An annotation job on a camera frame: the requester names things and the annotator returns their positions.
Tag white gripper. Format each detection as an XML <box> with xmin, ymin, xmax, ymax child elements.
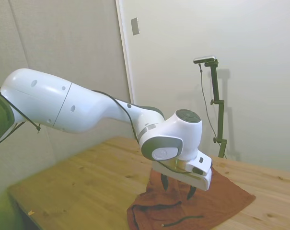
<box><xmin>152</xmin><ymin>162</ymin><xmax>212</xmax><ymax>201</ymax></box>

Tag rust brown shorts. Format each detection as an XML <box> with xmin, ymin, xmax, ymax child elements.
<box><xmin>126</xmin><ymin>165</ymin><xmax>256</xmax><ymax>230</ymax></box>

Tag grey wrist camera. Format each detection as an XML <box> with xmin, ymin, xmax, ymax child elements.
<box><xmin>170</xmin><ymin>160</ymin><xmax>203</xmax><ymax>174</ymax></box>

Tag dark olive camera stand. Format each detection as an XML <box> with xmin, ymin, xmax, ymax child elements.
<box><xmin>203</xmin><ymin>59</ymin><xmax>228</xmax><ymax>159</ymax></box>

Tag grey bar camera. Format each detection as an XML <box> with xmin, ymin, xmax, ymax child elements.
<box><xmin>193</xmin><ymin>55</ymin><xmax>217</xmax><ymax>64</ymax></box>

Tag white vertical door frame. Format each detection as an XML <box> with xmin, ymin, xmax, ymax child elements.
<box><xmin>115</xmin><ymin>0</ymin><xmax>136</xmax><ymax>104</ymax></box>

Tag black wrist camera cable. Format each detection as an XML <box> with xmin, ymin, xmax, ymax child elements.
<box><xmin>0</xmin><ymin>88</ymin><xmax>212</xmax><ymax>174</ymax></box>

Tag grey wall switch plate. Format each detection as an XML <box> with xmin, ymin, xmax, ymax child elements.
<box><xmin>131</xmin><ymin>17</ymin><xmax>140</xmax><ymax>36</ymax></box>

